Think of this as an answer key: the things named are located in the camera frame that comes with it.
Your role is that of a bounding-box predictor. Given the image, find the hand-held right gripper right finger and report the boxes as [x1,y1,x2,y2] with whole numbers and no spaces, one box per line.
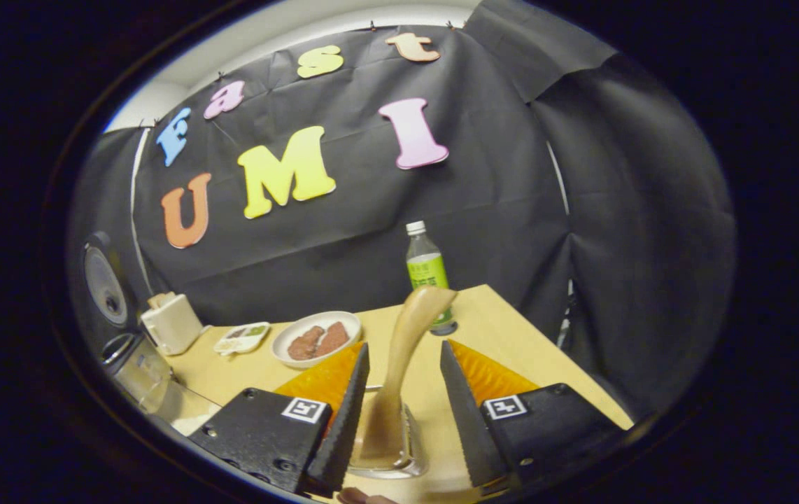
[439,339,635,498]

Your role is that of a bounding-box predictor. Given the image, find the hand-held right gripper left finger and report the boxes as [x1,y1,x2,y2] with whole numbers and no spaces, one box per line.
[186,342,371,499]

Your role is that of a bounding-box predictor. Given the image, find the wooden spoon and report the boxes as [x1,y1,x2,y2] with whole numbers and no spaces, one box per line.
[351,286,458,470]

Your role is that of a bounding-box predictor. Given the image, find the white rice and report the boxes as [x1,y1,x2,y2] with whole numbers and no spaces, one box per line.
[172,413,215,436]

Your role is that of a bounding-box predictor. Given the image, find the dark grey rice cooker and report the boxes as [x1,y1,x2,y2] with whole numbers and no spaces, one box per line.
[67,231,176,421]

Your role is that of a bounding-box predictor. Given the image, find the brown meat piece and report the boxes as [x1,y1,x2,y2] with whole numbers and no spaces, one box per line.
[288,325,325,361]
[316,321,350,358]

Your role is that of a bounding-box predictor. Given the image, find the white round plate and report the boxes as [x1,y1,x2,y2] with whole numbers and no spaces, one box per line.
[271,311,362,370]

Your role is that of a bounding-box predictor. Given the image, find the white divided seasoning dish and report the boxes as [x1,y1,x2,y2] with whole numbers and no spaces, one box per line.
[213,321,271,356]

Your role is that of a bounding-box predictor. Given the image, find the green label drink bottle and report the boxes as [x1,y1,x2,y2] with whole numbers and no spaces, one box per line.
[405,220,458,335]

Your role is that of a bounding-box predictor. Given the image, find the white toaster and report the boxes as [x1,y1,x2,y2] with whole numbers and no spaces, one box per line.
[141,292,203,356]

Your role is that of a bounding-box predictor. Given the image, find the black backdrop cloth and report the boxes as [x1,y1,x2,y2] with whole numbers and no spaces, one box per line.
[67,0,736,421]

